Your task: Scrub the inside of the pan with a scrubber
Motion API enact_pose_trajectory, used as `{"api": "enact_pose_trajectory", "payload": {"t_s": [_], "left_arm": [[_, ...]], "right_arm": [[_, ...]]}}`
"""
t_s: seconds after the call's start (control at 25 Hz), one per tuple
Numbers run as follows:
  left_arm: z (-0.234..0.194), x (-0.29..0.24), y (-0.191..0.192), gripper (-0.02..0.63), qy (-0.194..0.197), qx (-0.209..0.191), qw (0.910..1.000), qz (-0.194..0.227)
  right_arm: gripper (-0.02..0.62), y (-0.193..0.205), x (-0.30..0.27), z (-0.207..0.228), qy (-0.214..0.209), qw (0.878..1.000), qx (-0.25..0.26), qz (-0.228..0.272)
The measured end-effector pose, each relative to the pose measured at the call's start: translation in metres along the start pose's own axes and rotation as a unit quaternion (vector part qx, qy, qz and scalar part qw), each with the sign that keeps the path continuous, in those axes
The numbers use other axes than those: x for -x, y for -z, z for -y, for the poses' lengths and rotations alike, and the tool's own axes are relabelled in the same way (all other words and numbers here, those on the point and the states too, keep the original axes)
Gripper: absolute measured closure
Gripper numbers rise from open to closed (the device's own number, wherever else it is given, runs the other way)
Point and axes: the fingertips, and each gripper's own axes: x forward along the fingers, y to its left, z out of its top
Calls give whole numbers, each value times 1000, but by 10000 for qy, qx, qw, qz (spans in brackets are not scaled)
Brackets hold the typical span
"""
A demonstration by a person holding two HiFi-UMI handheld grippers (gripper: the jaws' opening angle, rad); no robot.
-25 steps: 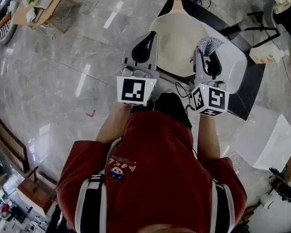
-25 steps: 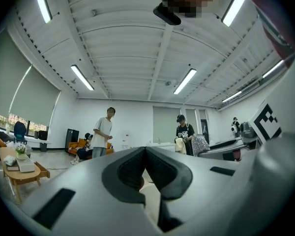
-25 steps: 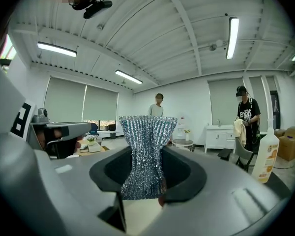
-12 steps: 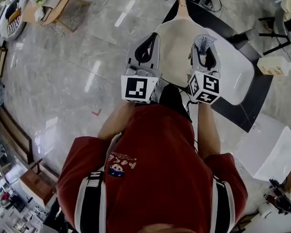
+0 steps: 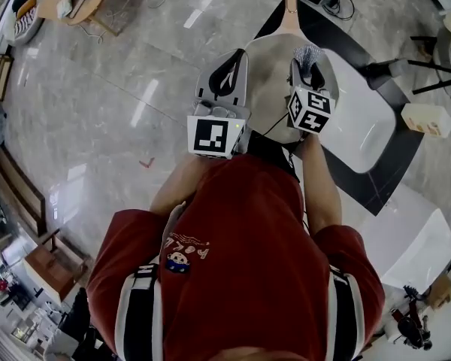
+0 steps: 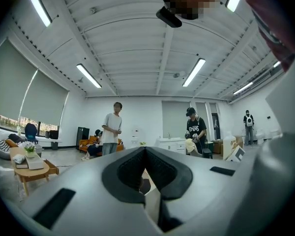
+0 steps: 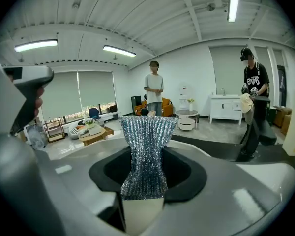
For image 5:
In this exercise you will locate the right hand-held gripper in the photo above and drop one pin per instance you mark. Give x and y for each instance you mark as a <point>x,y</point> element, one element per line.
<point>312,108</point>

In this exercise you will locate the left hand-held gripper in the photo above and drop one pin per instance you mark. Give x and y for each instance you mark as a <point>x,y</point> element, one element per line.
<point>210,135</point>

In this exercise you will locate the person's left forearm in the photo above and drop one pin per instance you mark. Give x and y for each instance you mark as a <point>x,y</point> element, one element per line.
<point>180,186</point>

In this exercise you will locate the person's right forearm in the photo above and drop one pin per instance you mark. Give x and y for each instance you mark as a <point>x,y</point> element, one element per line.
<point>319,186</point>

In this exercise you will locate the white sink basin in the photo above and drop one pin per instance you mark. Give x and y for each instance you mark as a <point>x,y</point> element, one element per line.
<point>357,126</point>

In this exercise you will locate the pale soap bottle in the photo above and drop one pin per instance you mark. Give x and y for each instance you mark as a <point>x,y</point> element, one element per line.
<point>426,120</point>

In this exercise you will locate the light wooden table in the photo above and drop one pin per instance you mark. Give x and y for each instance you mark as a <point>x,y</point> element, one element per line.
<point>82,2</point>

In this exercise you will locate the person's red shirt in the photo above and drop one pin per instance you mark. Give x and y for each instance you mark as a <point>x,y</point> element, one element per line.
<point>248,261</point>

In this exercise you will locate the white cabinet block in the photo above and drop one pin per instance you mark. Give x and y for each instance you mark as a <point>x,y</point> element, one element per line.
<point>413,239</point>

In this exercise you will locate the striped cushion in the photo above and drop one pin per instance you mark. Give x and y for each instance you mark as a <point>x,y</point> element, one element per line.
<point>25,21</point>

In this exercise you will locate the dark wooden bench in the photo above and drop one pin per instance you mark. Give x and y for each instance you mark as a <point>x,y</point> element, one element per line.
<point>20,194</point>

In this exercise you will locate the brown wooden cabinet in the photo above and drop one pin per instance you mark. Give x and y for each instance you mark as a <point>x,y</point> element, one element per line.
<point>50,273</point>

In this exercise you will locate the cardboard box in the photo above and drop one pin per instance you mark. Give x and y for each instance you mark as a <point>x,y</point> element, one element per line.
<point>441,292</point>

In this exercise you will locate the red and black device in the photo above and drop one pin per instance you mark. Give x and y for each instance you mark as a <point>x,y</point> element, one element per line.
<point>411,323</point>

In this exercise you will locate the black frame chair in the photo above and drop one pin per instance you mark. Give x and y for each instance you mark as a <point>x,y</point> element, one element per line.
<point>441,66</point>

